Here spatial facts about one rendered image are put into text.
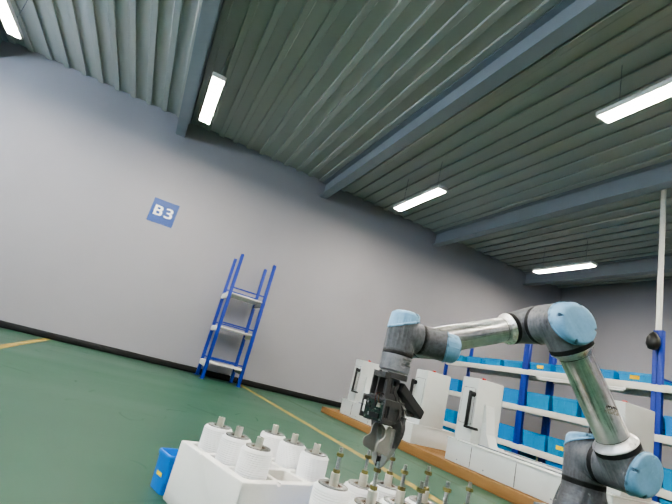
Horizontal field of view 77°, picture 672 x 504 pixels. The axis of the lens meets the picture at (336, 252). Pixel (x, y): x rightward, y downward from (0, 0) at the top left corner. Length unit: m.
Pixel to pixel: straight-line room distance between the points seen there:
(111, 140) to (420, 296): 6.34
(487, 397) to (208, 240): 5.11
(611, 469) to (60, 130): 7.67
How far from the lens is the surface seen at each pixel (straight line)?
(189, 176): 7.70
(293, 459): 1.59
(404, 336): 1.05
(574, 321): 1.30
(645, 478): 1.46
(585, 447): 1.54
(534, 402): 7.07
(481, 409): 4.11
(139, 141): 7.84
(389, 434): 1.07
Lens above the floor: 0.50
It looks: 16 degrees up
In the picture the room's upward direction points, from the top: 15 degrees clockwise
